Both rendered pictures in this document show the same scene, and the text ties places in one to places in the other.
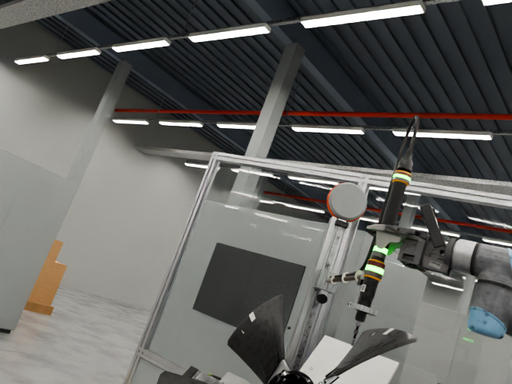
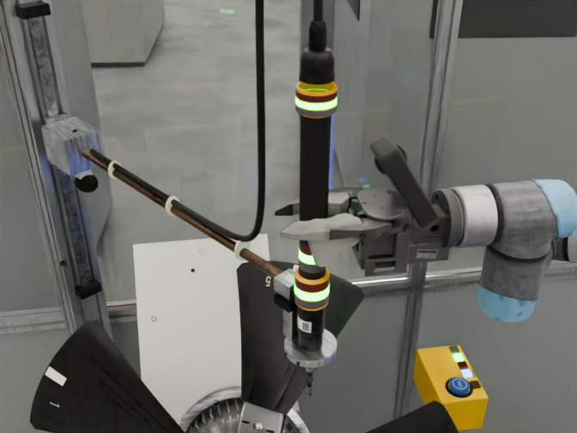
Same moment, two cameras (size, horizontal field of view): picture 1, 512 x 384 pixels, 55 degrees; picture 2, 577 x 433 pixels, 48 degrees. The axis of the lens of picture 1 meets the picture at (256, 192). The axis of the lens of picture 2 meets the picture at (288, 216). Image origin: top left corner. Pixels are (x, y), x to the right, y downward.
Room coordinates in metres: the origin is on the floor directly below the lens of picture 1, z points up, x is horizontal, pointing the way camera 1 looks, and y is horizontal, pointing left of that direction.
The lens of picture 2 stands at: (0.77, 0.14, 2.05)
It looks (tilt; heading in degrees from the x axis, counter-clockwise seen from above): 31 degrees down; 315
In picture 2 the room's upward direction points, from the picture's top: straight up
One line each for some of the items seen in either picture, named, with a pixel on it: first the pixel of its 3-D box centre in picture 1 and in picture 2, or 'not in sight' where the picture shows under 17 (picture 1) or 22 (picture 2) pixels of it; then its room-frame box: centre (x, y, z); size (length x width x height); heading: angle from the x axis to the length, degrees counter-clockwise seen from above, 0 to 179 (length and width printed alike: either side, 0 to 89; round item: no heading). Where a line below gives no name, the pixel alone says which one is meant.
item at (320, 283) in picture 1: (325, 281); (70, 144); (1.83, -0.36, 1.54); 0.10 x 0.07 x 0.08; 179
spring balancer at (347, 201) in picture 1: (347, 202); not in sight; (1.92, -0.36, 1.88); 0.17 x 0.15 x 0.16; 54
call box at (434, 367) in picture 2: not in sight; (447, 389); (1.23, -0.81, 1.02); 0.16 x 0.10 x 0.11; 144
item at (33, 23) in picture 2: (318, 298); (63, 166); (1.88, -0.36, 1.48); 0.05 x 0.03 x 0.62; 89
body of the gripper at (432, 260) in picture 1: (427, 251); (402, 227); (1.14, -0.43, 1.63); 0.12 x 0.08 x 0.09; 54
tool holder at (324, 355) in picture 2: (366, 292); (305, 317); (1.21, -0.34, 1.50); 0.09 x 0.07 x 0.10; 179
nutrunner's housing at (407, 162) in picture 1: (385, 232); (313, 218); (1.20, -0.34, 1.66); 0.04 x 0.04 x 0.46
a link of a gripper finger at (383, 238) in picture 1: (382, 237); (322, 245); (1.18, -0.33, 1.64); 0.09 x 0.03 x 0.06; 64
